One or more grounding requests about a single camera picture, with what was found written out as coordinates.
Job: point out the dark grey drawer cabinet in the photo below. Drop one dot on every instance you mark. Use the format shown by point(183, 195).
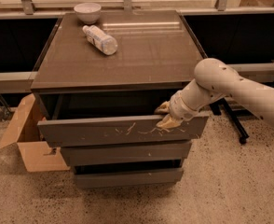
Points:
point(155, 58)

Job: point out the grey middle drawer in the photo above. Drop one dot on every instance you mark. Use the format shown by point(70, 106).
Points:
point(125, 153)

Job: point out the grey bottom drawer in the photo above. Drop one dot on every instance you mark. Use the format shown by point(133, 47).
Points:
point(121, 179)

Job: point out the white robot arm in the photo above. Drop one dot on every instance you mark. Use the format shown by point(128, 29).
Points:
point(228, 183)

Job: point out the black metal stand leg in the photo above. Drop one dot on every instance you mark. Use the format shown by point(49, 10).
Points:
point(215, 107)

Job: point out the clear plastic water bottle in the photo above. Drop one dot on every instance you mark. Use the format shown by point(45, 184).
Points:
point(99, 39)

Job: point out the white ceramic bowl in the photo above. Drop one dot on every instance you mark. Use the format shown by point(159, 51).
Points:
point(89, 13)

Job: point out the grey top drawer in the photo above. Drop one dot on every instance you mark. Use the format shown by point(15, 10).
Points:
point(116, 130)

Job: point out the grey drawer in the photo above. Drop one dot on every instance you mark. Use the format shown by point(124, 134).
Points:
point(125, 153)
point(116, 130)
point(121, 179)

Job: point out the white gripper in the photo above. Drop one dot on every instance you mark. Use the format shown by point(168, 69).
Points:
point(178, 108)

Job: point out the open cardboard box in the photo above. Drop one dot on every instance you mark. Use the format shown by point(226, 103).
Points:
point(22, 130)

